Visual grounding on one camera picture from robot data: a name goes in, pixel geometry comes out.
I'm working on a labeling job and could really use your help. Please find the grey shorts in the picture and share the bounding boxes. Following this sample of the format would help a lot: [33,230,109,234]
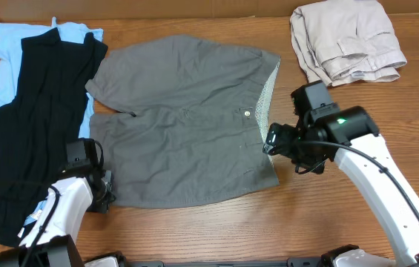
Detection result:
[85,35,280,208]

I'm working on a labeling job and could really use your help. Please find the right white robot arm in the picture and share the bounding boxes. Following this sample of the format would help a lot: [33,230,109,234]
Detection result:
[263,106,419,266]

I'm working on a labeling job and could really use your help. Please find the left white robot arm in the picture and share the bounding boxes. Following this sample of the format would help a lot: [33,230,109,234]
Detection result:
[0,177,127,267]

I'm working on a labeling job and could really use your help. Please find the black shirt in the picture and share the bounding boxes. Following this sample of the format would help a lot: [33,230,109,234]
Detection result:
[0,29,108,247]

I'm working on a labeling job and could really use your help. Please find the folded beige trousers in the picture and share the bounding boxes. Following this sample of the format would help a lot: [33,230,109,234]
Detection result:
[290,0,407,87]

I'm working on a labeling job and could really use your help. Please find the light blue shirt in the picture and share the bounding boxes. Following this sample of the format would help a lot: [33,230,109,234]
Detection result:
[0,17,104,225]

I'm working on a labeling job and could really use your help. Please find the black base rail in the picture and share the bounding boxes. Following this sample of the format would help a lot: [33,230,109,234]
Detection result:
[82,257,395,267]

